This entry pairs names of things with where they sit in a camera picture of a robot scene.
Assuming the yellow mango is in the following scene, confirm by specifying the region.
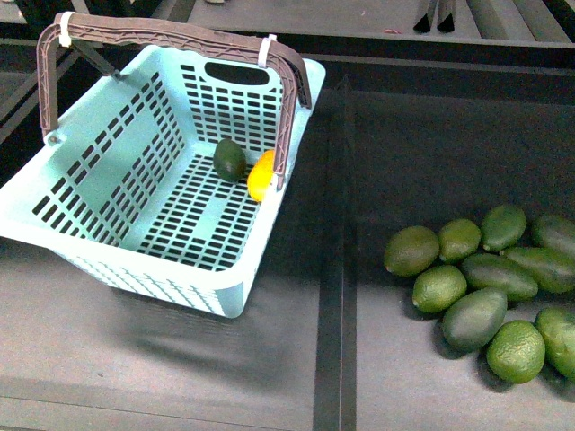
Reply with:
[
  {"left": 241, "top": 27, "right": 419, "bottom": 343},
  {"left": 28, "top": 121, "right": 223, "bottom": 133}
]
[{"left": 246, "top": 150, "right": 275, "bottom": 202}]

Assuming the green avocado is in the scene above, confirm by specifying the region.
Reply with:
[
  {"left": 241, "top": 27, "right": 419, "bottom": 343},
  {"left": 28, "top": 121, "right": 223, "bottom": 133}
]
[
  {"left": 411, "top": 265, "right": 467, "bottom": 313},
  {"left": 438, "top": 218, "right": 482, "bottom": 264},
  {"left": 460, "top": 253, "right": 539, "bottom": 302},
  {"left": 531, "top": 215, "right": 574, "bottom": 259},
  {"left": 486, "top": 320, "right": 545, "bottom": 384},
  {"left": 480, "top": 204, "right": 527, "bottom": 252},
  {"left": 535, "top": 307, "right": 574, "bottom": 383},
  {"left": 384, "top": 225, "right": 439, "bottom": 277},
  {"left": 442, "top": 288, "right": 508, "bottom": 353},
  {"left": 213, "top": 138, "right": 247, "bottom": 183},
  {"left": 500, "top": 247, "right": 574, "bottom": 294}
]

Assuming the brown basket handle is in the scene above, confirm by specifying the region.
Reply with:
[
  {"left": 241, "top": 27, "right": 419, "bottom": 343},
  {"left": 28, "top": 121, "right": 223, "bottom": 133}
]
[{"left": 36, "top": 12, "right": 312, "bottom": 190}]

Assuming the light blue plastic basket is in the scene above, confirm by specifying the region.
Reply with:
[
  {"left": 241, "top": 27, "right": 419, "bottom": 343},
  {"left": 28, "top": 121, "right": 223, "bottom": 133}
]
[{"left": 0, "top": 44, "right": 326, "bottom": 320}]

